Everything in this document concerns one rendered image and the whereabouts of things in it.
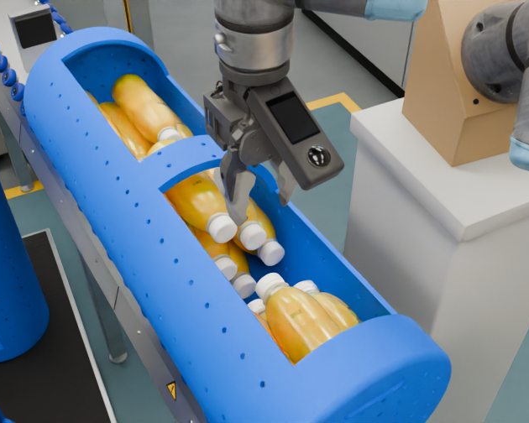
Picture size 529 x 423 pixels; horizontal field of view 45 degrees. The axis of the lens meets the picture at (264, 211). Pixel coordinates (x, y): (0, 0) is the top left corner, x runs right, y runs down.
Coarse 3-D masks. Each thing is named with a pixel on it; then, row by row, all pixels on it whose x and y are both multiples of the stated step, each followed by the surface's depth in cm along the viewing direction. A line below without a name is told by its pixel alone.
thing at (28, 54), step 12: (24, 12) 157; (36, 12) 157; (48, 12) 158; (12, 24) 156; (24, 24) 156; (36, 24) 158; (48, 24) 159; (24, 36) 158; (36, 36) 159; (48, 36) 161; (24, 48) 160; (36, 48) 163; (24, 60) 163
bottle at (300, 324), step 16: (272, 288) 83; (288, 288) 82; (272, 304) 81; (288, 304) 79; (304, 304) 79; (272, 320) 80; (288, 320) 78; (304, 320) 77; (320, 320) 77; (288, 336) 78; (304, 336) 76; (320, 336) 76; (288, 352) 78; (304, 352) 75
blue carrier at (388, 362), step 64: (64, 64) 115; (128, 64) 130; (64, 128) 108; (192, 128) 127; (128, 192) 93; (256, 192) 112; (128, 256) 91; (192, 256) 82; (256, 256) 111; (320, 256) 100; (192, 320) 79; (256, 320) 74; (384, 320) 74; (192, 384) 81; (256, 384) 71; (320, 384) 67; (384, 384) 69
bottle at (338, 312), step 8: (312, 296) 87; (320, 296) 87; (328, 296) 87; (320, 304) 85; (328, 304) 85; (336, 304) 85; (328, 312) 84; (336, 312) 84; (344, 312) 84; (336, 320) 83; (344, 320) 83; (352, 320) 84; (344, 328) 82
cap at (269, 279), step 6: (264, 276) 84; (270, 276) 84; (276, 276) 84; (258, 282) 84; (264, 282) 84; (270, 282) 84; (276, 282) 84; (258, 288) 84; (264, 288) 83; (258, 294) 85
